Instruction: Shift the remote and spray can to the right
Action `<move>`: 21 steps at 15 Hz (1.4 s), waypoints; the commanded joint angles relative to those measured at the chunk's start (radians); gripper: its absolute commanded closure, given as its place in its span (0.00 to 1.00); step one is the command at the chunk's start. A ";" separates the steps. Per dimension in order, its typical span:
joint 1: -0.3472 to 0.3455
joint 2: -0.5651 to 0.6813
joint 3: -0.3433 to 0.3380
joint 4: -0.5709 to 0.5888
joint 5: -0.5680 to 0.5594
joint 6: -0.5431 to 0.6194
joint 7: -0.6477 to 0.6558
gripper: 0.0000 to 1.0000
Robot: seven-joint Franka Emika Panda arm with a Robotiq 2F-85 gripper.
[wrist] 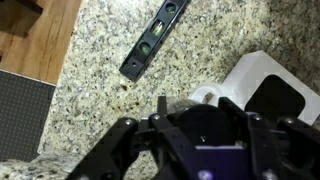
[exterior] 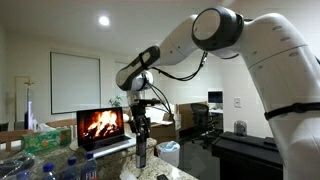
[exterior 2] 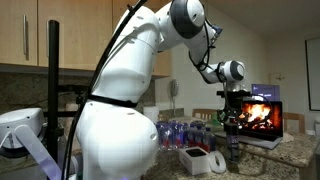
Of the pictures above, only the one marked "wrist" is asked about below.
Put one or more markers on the black spirit level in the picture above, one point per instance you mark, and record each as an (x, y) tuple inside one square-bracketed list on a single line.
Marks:
[(151, 36)]

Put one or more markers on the white cardboard box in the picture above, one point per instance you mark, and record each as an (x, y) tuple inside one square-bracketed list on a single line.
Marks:
[(256, 66)]

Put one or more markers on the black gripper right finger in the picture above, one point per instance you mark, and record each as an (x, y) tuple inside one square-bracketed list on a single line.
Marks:
[(283, 146)]

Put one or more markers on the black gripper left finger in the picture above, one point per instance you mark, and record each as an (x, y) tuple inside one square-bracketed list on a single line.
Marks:
[(113, 150)]

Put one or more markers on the dark dotted mat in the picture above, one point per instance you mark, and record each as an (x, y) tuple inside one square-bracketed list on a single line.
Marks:
[(23, 116)]

